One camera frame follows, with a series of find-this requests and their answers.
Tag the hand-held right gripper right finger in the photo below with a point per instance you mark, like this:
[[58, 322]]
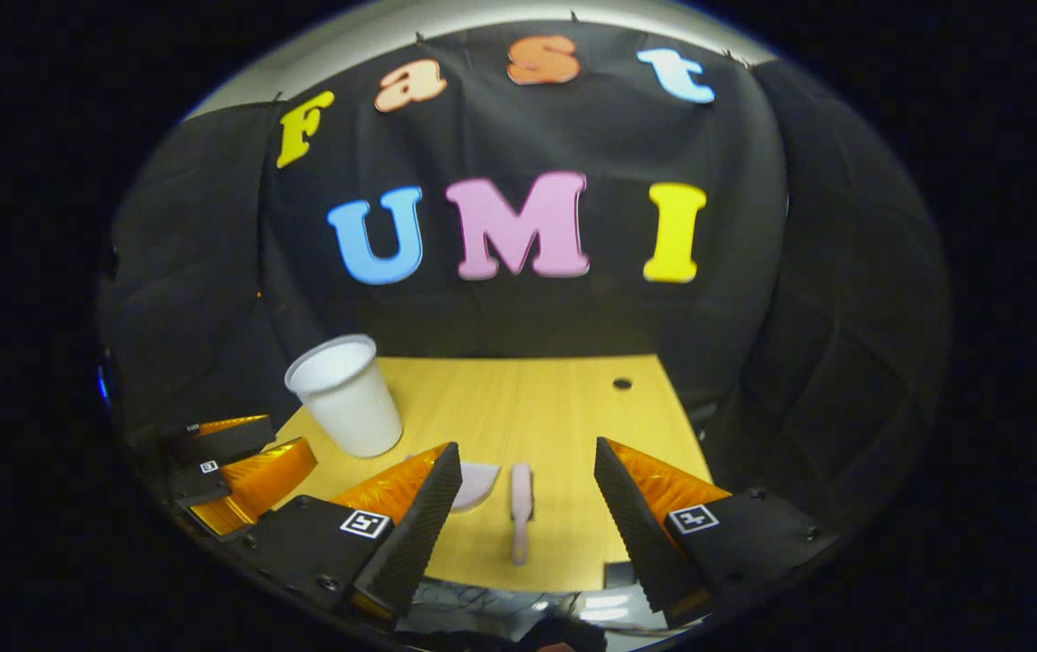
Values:
[[640, 534]]

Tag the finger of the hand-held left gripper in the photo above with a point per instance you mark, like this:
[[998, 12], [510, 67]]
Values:
[[255, 480], [224, 439]]

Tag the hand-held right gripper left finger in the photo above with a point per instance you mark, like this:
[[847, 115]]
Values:
[[418, 534]]

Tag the white garbage bin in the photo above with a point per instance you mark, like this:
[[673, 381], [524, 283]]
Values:
[[346, 398]]

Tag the small pink dustpan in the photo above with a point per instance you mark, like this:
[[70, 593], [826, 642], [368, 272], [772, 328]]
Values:
[[477, 484]]

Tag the small pink broom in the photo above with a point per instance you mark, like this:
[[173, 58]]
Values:
[[521, 498]]

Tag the dark glossy fabric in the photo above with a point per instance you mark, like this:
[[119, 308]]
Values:
[[500, 611]]

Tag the wooden desktop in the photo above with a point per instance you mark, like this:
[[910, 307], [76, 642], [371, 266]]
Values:
[[527, 407]]

